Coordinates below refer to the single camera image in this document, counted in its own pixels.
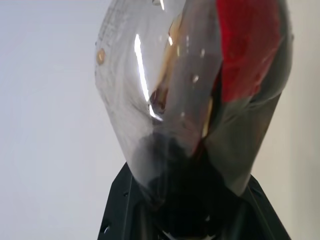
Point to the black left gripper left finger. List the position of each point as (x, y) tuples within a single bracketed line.
[(117, 212)]

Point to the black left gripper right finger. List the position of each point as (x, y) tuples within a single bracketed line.
[(260, 220)]

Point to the dark soda bottle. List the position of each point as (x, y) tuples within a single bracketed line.
[(175, 100)]

